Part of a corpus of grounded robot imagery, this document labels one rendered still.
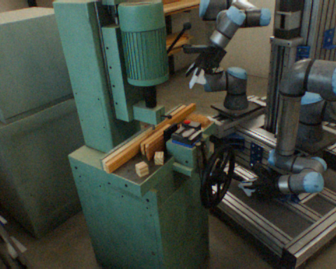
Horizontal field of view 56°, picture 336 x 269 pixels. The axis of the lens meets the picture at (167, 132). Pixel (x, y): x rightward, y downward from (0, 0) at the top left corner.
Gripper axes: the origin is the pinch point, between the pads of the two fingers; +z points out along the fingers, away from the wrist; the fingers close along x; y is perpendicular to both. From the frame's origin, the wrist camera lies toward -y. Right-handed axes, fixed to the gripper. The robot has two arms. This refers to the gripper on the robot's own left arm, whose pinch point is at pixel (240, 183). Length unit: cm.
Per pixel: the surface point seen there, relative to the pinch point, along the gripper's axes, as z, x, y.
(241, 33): 149, 316, -74
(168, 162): 12.1, -22.7, -24.4
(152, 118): 17.5, -15.4, -43.3
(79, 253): 116, -38, 20
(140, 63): 5, -20, -66
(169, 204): 22.3, -24.4, -5.6
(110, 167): 23, -42, -34
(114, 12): 10, -16, -89
